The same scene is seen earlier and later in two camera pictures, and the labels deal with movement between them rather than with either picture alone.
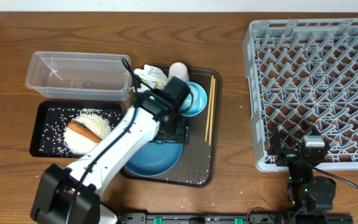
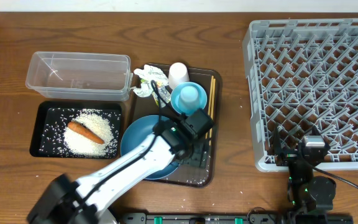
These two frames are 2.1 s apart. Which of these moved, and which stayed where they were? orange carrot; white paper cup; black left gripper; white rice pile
Moved: black left gripper
Stayed: orange carrot; white paper cup; white rice pile
